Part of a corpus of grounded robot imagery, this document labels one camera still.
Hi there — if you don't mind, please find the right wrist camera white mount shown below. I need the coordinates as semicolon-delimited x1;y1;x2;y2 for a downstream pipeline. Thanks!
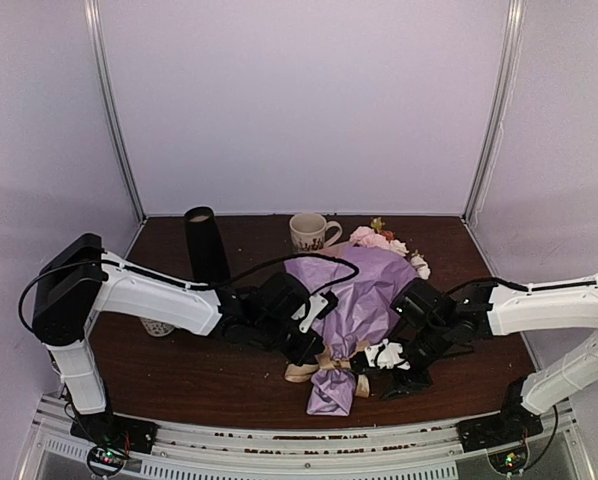
349;339;411;374

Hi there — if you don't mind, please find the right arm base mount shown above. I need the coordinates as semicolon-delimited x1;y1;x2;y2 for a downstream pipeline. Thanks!
456;378;543;477

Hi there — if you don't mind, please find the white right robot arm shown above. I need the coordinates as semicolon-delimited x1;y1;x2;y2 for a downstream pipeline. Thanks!
365;273;598;442

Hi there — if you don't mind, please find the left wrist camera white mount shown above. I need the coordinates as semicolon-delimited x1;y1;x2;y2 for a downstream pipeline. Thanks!
292;291;338;333

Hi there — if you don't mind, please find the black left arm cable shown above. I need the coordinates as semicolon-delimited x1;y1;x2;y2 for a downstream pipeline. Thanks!
18;253;361;346

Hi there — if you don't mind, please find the white vented front rail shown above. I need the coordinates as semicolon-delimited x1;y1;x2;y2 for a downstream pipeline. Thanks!
14;395;598;479

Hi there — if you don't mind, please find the left aluminium frame post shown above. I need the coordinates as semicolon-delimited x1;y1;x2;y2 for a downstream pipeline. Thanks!
84;0;147;223

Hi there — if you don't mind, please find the floral mug yellow inside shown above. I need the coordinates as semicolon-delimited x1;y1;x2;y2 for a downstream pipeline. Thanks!
140;318;175;338

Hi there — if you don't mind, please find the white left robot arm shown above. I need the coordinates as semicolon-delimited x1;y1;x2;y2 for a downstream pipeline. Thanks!
31;233;331;444

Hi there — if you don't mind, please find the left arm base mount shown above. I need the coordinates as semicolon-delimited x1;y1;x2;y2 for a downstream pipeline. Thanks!
65;402;158;479

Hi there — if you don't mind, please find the right aluminium frame post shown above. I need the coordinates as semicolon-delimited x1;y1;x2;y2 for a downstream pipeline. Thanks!
463;0;526;227

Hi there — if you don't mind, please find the black tall vase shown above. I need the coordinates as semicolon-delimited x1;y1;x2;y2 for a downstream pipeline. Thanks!
184;206;231;284

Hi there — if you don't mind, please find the cream printed mug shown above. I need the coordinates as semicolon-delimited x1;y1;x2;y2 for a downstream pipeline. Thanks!
289;213;343;253

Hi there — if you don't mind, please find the aluminium frame post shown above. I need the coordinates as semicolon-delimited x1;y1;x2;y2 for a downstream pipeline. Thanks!
84;0;147;223
463;0;526;227

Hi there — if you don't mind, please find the beige satin ribbon bow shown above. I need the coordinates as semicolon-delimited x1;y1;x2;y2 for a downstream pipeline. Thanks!
284;341;370;383

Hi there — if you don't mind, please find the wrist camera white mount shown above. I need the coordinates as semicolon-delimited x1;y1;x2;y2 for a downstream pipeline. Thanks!
349;339;411;374
292;291;338;333

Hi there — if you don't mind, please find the purple flower bouquet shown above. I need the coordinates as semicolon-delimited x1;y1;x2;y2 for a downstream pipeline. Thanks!
283;217;433;417

